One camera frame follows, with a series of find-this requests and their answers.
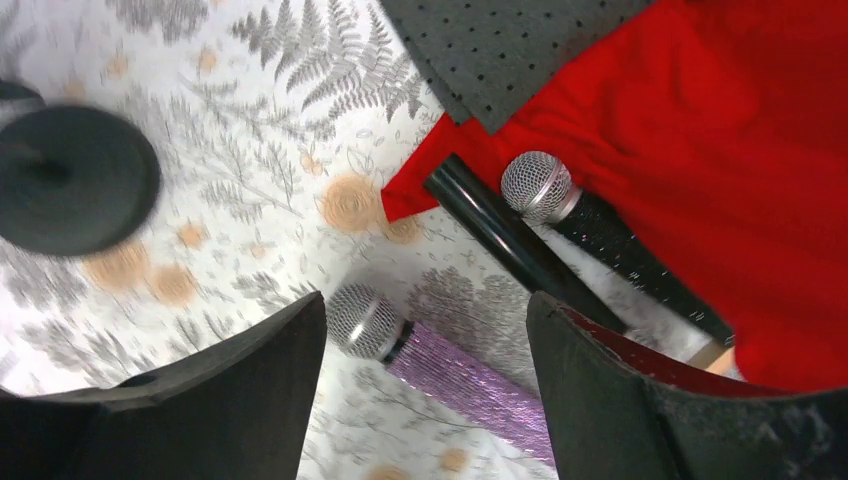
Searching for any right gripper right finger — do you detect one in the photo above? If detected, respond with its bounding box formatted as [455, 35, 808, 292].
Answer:
[526, 292, 847, 479]

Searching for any grey dotted cloth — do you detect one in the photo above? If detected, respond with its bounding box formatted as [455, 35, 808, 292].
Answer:
[380, 0, 649, 133]

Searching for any black mic stand back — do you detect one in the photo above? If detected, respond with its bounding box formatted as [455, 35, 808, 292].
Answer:
[1, 80, 162, 257]

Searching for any plain black microphone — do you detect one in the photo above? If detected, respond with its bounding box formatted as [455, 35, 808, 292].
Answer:
[423, 154, 628, 334]

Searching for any silver head black microphone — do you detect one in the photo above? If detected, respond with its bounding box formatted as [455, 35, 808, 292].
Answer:
[500, 151, 734, 347]

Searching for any floral table mat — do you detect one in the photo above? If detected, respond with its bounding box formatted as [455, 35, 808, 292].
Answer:
[0, 0, 743, 480]

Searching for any purple glitter microphone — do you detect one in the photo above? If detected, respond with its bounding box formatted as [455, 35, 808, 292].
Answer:
[326, 284, 555, 467]

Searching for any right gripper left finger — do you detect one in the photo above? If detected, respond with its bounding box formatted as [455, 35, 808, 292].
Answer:
[1, 292, 327, 479]

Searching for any red t-shirt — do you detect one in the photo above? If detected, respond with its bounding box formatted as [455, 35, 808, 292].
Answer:
[382, 1, 847, 391]

